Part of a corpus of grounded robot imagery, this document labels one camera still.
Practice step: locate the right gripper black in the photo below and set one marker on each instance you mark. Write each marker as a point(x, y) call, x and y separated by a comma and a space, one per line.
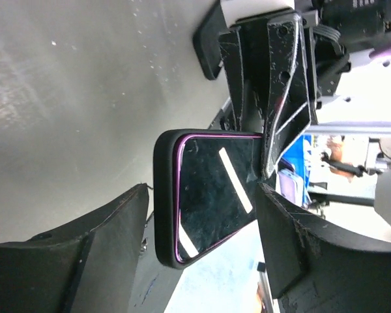
point(269, 58)

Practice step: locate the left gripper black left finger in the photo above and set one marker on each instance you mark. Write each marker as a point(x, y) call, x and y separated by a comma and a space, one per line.
point(86, 265)

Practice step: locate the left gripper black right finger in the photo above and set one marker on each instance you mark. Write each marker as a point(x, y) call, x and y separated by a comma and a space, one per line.
point(316, 266)

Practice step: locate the purple smartphone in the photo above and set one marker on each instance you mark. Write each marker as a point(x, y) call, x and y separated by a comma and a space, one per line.
point(215, 178)

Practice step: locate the black phone case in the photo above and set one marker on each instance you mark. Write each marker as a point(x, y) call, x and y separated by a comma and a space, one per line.
point(163, 179)
point(205, 41)

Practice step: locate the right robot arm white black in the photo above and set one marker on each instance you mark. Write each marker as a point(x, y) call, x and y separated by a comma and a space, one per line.
point(363, 30)

